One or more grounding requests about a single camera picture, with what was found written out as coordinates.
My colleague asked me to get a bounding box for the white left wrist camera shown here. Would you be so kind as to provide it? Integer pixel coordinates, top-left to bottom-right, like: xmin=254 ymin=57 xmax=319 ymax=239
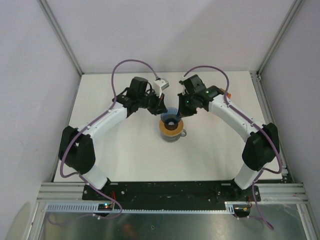
xmin=152 ymin=78 xmax=170 ymax=98

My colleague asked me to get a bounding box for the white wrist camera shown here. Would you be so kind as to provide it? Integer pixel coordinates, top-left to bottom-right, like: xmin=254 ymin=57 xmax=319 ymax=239
xmin=152 ymin=78 xmax=170 ymax=98
xmin=179 ymin=80 xmax=186 ymax=87

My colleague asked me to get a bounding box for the aluminium frame post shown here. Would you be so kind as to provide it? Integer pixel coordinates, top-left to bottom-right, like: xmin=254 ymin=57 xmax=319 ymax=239
xmin=249 ymin=0 xmax=305 ymax=78
xmin=37 ymin=0 xmax=84 ymax=77

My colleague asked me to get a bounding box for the right aluminium frame post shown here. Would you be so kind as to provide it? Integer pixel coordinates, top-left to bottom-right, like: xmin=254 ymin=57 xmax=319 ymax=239
xmin=249 ymin=0 xmax=305 ymax=78

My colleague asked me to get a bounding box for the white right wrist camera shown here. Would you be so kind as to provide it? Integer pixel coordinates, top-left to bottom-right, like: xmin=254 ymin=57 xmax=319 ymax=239
xmin=179 ymin=80 xmax=186 ymax=87

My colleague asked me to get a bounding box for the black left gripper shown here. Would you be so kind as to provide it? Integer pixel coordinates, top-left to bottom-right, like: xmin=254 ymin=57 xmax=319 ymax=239
xmin=138 ymin=89 xmax=168 ymax=117

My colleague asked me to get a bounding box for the grey slotted cable duct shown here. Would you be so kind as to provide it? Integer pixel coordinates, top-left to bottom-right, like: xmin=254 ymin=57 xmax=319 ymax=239
xmin=44 ymin=201 xmax=251 ymax=214

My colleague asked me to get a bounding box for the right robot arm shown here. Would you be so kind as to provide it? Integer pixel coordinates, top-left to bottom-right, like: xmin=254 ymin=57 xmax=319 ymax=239
xmin=178 ymin=74 xmax=280 ymax=201

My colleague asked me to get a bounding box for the left aluminium frame post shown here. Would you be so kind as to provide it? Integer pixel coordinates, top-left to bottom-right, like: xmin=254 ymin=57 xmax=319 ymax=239
xmin=37 ymin=0 xmax=84 ymax=77

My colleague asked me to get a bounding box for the wooden dripper holder ring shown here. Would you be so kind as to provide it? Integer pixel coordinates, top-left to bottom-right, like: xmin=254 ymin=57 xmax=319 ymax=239
xmin=158 ymin=119 xmax=185 ymax=138

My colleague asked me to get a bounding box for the orange coffee filter box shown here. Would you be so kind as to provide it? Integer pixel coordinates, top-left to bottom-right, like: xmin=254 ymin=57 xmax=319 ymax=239
xmin=220 ymin=88 xmax=232 ymax=99

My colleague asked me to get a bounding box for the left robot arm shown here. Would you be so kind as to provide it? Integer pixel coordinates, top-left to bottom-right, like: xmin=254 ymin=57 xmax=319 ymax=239
xmin=58 ymin=76 xmax=169 ymax=200

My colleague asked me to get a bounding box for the grey glass coffee server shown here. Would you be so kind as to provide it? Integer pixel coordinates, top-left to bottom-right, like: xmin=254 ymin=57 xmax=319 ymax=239
xmin=160 ymin=129 xmax=187 ymax=143

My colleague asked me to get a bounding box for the blue coffee dripper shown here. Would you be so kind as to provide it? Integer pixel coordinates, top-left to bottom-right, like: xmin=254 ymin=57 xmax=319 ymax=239
xmin=160 ymin=107 xmax=181 ymax=125

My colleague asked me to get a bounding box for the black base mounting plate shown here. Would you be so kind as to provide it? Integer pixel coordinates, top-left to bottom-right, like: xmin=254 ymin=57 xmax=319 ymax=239
xmin=82 ymin=180 xmax=261 ymax=211

